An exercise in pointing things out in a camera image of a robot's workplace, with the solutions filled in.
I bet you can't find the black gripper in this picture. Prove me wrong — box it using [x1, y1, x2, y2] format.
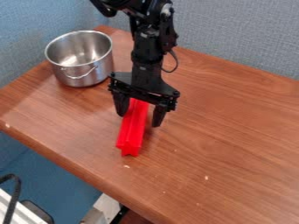
[108, 61, 180, 127]

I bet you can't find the red star-profile block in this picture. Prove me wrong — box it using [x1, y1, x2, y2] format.
[116, 99, 148, 157]

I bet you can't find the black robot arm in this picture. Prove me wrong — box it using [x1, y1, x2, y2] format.
[90, 0, 180, 127]

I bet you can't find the stainless steel pot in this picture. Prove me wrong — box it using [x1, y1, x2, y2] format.
[44, 31, 114, 88]

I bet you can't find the white appliance corner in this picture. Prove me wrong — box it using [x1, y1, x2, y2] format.
[0, 188, 48, 224]

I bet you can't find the white table leg bracket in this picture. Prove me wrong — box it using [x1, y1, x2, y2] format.
[79, 193, 120, 224]

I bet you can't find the black cable loop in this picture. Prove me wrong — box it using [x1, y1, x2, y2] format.
[0, 173, 24, 224]

